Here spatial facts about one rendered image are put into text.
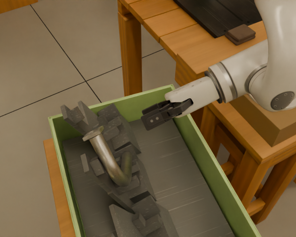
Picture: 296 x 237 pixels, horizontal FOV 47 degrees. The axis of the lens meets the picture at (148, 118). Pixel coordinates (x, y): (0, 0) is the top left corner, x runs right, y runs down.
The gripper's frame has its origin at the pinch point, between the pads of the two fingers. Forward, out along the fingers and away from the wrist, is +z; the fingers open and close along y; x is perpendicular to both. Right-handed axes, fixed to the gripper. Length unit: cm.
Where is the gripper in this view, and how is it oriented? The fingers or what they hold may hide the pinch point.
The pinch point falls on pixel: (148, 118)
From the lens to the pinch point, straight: 72.4
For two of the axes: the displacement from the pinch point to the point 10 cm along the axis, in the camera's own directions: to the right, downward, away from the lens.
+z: -9.0, 4.3, 0.7
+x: 4.4, 8.9, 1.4
